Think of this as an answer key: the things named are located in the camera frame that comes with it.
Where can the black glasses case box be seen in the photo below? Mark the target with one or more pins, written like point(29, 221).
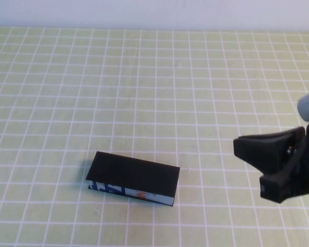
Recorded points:
point(134, 172)

